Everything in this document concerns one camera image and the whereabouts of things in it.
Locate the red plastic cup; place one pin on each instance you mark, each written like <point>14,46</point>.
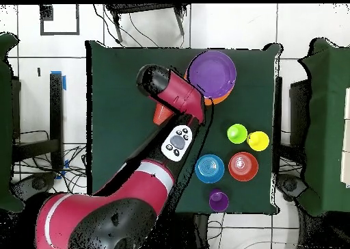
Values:
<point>161,115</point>

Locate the large yellow plastic bowl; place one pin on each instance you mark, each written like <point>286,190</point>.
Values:
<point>218,100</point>

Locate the purple plastic bowl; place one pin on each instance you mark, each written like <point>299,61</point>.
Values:
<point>212,74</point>

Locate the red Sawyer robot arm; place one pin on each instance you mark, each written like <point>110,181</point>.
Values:
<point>123,199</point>

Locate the light blue plastic bowl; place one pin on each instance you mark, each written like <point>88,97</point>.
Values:
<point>209,168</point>

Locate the dark green tablecloth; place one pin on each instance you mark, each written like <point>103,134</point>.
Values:
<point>114,123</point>

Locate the green plastic cup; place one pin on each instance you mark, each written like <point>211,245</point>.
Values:
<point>237,133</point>

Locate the orange-red plastic bowl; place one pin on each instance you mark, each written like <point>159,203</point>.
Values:
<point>243,166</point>

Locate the purple plastic cup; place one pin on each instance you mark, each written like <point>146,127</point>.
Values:
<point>218,201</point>

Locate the yellow plastic cup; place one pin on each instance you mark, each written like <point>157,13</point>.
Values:
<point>258,141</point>

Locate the blue tape strip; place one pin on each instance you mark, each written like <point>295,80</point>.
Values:
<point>64,83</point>

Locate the black chair base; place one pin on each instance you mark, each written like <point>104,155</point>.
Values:
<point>289,185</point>
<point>32,182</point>

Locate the black metal stool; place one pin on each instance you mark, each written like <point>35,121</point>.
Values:
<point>142,8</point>

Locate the green cloth side table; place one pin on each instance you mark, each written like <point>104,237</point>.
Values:
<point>5,123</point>
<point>328,123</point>

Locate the white boxes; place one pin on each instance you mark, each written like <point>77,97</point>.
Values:
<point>346,139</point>

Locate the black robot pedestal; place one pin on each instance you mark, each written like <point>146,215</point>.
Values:
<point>197,232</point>

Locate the black table frame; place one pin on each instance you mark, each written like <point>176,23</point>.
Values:
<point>278,117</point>
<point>56,117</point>

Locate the black square floor frame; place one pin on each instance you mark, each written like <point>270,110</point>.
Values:
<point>46,12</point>

